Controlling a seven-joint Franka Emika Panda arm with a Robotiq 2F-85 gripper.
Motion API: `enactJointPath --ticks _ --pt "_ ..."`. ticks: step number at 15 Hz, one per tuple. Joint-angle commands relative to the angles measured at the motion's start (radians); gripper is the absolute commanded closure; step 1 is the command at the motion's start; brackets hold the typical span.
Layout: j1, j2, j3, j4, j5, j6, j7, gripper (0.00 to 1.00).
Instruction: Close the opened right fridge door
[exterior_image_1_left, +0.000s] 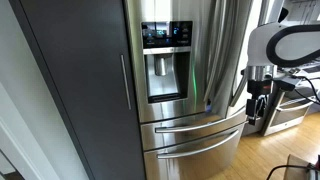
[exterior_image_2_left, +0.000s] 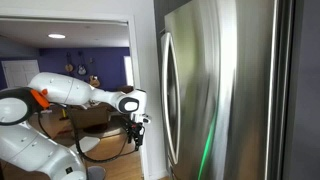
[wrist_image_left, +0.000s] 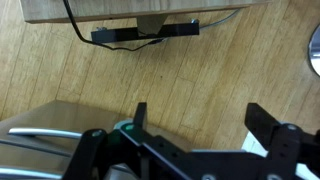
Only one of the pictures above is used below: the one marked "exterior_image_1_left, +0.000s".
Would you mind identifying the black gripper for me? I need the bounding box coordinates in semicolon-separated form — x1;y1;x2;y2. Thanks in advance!
246;80;273;125

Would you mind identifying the stainless fridge door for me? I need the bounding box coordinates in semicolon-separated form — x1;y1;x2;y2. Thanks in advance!
125;0;215;123
203;0;253;117

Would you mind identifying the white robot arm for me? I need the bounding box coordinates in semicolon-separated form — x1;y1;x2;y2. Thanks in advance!
244;22;320;125

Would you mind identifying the lower stainless fridge drawer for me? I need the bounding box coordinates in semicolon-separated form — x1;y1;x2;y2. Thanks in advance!
144;124;243;180

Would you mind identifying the stainless fridge drawer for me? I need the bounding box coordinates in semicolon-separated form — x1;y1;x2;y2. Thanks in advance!
144;124;243;180
141;107;246;151

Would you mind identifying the upper stainless fridge drawer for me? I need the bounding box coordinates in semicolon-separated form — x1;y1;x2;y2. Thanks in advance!
141;107;246;151

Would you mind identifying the stainless oven range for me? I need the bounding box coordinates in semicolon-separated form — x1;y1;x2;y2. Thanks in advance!
261;65;320;136

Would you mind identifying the brown cardboard box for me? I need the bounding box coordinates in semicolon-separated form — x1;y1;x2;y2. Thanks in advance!
283;154;320;180

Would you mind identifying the water ice dispenser panel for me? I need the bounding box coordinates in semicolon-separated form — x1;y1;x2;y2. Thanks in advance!
141;21;193;103

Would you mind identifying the dark grey tall cabinet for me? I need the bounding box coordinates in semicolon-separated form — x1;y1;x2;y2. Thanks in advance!
9;0;145;180

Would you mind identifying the silver cabinet handle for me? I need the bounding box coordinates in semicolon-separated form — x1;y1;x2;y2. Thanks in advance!
120;54;132;110

